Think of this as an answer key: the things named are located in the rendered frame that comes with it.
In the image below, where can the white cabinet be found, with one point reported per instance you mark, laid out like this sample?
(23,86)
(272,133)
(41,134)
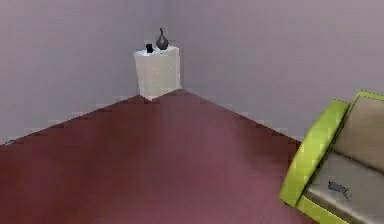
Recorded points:
(157,71)

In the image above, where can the grey vase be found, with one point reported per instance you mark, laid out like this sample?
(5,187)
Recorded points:
(162,41)

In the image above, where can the small black object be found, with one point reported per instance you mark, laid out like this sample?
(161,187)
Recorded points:
(149,48)

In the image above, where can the green sofa with beige cushions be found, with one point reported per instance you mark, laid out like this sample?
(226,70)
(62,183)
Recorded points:
(320,153)

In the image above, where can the dark small object on cushion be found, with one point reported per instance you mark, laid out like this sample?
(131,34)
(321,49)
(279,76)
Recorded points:
(339,189)

